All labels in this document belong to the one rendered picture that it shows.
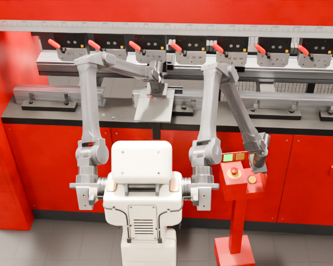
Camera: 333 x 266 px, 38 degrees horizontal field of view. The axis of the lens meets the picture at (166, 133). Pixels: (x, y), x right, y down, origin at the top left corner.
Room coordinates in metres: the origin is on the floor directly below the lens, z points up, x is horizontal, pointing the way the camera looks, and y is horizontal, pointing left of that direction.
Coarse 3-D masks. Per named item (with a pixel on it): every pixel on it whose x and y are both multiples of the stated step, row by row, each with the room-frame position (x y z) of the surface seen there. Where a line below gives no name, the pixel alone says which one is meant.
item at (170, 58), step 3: (168, 54) 2.35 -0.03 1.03; (171, 54) 2.35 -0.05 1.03; (174, 54) 2.37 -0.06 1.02; (168, 57) 2.32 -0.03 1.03; (171, 57) 2.32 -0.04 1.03; (174, 57) 2.36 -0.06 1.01; (168, 60) 2.29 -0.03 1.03; (171, 60) 2.29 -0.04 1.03; (174, 60) 2.35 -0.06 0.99; (168, 63) 2.28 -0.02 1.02; (171, 63) 2.28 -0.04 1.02; (168, 66) 2.27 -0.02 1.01; (171, 66) 2.27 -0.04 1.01; (168, 69) 2.27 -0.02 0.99; (171, 69) 2.27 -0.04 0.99; (162, 75) 2.19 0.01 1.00; (162, 78) 2.16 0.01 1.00; (162, 81) 2.13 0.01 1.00
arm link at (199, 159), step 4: (196, 148) 1.32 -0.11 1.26; (200, 148) 1.31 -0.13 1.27; (204, 148) 1.30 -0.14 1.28; (196, 152) 1.30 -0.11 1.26; (200, 152) 1.30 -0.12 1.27; (204, 152) 1.29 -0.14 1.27; (196, 156) 1.29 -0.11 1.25; (200, 156) 1.28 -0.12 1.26; (204, 156) 1.28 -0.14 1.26; (192, 160) 1.28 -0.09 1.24; (196, 160) 1.27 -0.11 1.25; (200, 160) 1.26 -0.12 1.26; (204, 160) 1.26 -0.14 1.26; (192, 164) 1.27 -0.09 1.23; (196, 164) 1.26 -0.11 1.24; (200, 164) 1.25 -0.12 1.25; (204, 164) 1.25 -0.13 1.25; (208, 164) 1.26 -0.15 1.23
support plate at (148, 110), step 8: (144, 96) 2.01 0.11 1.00; (168, 96) 2.00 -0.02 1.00; (144, 104) 1.94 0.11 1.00; (152, 104) 1.94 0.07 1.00; (160, 104) 1.93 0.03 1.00; (168, 104) 1.93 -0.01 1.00; (136, 112) 1.88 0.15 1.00; (144, 112) 1.88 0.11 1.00; (152, 112) 1.87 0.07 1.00; (160, 112) 1.87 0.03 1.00; (168, 112) 1.87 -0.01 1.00; (136, 120) 1.82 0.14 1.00; (144, 120) 1.82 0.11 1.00; (152, 120) 1.81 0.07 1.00; (160, 120) 1.81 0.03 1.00; (168, 120) 1.81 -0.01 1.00
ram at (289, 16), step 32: (0, 0) 2.13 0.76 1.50; (32, 0) 2.11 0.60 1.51; (64, 0) 2.10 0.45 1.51; (96, 0) 2.08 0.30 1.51; (128, 0) 2.06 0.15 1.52; (160, 0) 2.05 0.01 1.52; (192, 0) 2.03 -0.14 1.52; (224, 0) 2.01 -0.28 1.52; (256, 0) 2.00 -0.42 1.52; (288, 0) 1.98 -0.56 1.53; (320, 0) 1.96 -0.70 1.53; (96, 32) 2.08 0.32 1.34; (128, 32) 2.06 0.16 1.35; (160, 32) 2.05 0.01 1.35; (192, 32) 2.03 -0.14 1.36; (224, 32) 2.01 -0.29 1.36; (256, 32) 1.99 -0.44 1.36; (288, 32) 1.98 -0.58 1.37
